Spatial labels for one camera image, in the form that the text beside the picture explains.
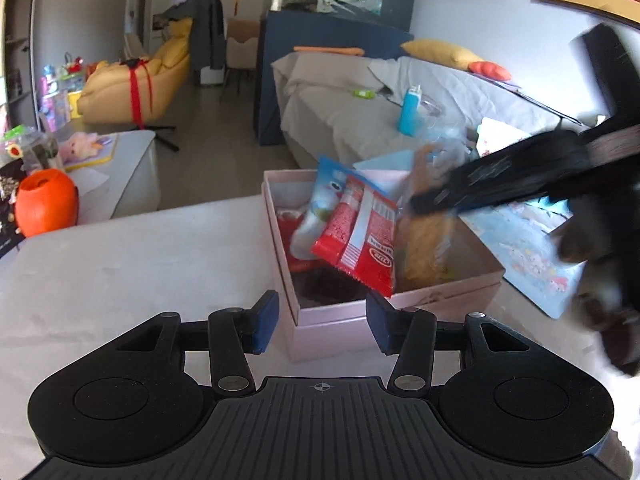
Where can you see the grey covered sofa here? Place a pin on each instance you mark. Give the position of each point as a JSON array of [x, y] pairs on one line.
[[347, 108]]

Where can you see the yellow cushion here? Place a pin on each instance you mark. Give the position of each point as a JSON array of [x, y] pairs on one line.
[[441, 53]]

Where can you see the yellow leather armchair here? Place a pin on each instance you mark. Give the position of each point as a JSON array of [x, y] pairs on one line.
[[138, 91]]

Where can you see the black tea box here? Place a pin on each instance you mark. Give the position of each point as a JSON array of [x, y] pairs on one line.
[[11, 177]]

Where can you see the orange pumpkin container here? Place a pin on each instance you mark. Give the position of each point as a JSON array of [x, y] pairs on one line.
[[46, 201]]

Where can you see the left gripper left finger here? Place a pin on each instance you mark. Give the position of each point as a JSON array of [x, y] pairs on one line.
[[235, 332]]

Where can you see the pink plush toy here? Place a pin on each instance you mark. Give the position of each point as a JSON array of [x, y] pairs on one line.
[[80, 146]]

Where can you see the pink cardboard box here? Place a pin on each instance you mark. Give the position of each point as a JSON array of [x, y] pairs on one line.
[[323, 310]]

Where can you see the dark coat on stand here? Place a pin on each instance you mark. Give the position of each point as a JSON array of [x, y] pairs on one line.
[[207, 41]]

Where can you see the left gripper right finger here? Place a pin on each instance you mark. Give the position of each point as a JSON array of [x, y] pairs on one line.
[[411, 336]]

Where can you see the white coffee table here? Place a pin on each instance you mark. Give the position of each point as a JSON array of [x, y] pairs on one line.
[[125, 185]]

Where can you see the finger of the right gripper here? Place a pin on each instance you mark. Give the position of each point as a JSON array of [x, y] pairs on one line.
[[447, 198]]

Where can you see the red white snack bag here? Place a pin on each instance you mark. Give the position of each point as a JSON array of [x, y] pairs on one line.
[[298, 257]]

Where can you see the blue seaweed snack bag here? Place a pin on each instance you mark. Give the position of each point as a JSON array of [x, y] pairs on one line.
[[330, 183]]

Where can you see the blue fish tank cabinet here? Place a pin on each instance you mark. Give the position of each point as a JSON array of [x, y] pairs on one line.
[[378, 27]]

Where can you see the red long snack packet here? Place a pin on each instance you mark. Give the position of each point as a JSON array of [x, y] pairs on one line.
[[359, 239]]

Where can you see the long orange biscuit pack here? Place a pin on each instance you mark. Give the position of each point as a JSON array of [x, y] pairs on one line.
[[422, 242]]

